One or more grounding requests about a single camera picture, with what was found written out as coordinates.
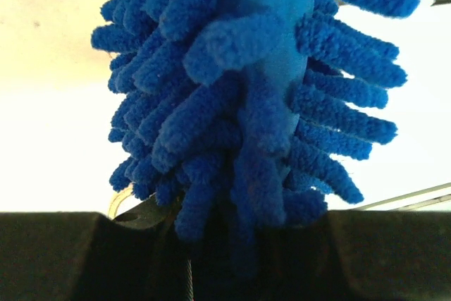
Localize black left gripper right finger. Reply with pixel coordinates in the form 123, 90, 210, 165
259, 210, 450, 300

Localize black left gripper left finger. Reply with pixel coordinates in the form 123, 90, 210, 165
1, 211, 190, 300

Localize blue microfiber duster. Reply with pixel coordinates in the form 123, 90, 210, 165
91, 0, 420, 278

